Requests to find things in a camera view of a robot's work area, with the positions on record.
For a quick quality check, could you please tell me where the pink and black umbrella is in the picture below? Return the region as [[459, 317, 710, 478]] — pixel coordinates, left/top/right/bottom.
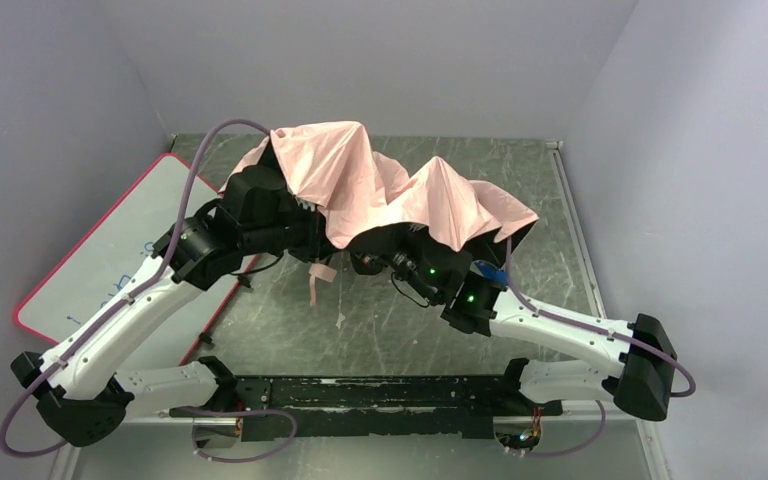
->
[[218, 120, 540, 309]]

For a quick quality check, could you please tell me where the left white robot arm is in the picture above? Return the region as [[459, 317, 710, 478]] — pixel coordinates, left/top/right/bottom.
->
[[11, 165, 325, 447]]

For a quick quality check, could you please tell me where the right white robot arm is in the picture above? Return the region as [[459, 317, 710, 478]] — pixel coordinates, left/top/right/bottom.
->
[[351, 230, 678, 422]]

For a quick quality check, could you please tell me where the blue marker pen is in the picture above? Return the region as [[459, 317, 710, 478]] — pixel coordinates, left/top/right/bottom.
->
[[473, 260, 509, 288]]

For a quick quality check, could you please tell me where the red framed whiteboard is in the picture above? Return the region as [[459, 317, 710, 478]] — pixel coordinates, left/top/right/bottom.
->
[[13, 154, 239, 370]]

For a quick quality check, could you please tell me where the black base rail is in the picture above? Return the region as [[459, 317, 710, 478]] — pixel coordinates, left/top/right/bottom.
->
[[203, 375, 563, 442]]

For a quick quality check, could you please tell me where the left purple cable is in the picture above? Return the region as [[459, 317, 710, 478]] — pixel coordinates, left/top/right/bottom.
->
[[0, 119, 299, 464]]

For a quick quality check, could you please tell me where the purple cable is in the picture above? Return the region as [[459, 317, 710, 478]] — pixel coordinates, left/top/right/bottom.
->
[[499, 237, 698, 460], [0, 119, 299, 464]]

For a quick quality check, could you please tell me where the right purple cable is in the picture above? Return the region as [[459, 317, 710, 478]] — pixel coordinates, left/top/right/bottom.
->
[[499, 237, 698, 460]]

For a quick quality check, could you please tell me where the aluminium frame rail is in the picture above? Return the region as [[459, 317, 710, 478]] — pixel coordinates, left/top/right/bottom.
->
[[50, 402, 669, 479]]

